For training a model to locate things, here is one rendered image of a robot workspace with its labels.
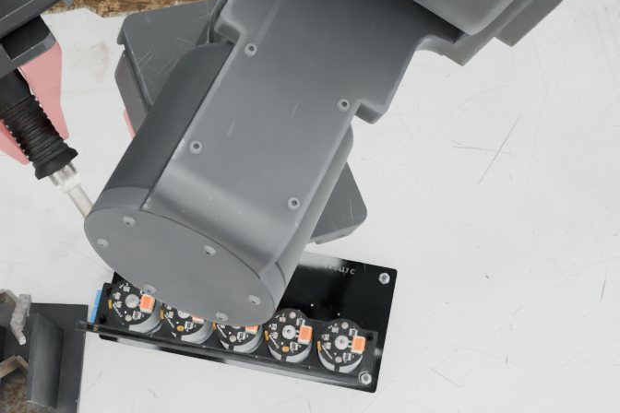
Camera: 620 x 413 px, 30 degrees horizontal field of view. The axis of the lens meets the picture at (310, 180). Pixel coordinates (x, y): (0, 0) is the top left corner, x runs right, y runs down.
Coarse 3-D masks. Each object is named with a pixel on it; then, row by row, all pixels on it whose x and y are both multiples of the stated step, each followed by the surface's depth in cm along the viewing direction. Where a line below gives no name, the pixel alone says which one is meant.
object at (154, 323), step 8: (128, 296) 61; (136, 296) 61; (128, 304) 61; (136, 304) 61; (160, 304) 63; (160, 312) 63; (152, 320) 62; (160, 320) 64; (136, 328) 62; (144, 328) 63; (152, 328) 64
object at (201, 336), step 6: (180, 312) 61; (186, 318) 61; (204, 324) 61; (210, 324) 63; (204, 330) 62; (210, 330) 64; (186, 336) 61; (192, 336) 62; (198, 336) 62; (204, 336) 63; (192, 342) 64; (198, 342) 64
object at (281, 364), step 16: (80, 320) 61; (128, 336) 60; (144, 336) 60; (160, 336) 60; (176, 336) 60; (208, 352) 60; (224, 352) 60; (240, 352) 60; (272, 368) 60; (288, 368) 60; (304, 368) 60; (320, 368) 60; (336, 368) 60
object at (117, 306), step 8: (120, 288) 61; (128, 288) 61; (136, 288) 61; (112, 296) 61; (120, 296) 61; (112, 304) 61; (120, 304) 61; (112, 312) 61; (120, 312) 61; (128, 312) 61; (136, 312) 61; (144, 312) 61; (152, 312) 61; (120, 320) 61; (136, 320) 61; (144, 320) 61
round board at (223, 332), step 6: (216, 324) 60; (222, 324) 60; (216, 330) 60; (222, 330) 60; (228, 330) 60; (234, 330) 60; (240, 330) 60; (258, 330) 60; (222, 336) 60; (228, 336) 60; (240, 336) 60; (246, 336) 60; (252, 336) 60; (228, 342) 60; (234, 342) 60; (240, 342) 60; (246, 342) 60
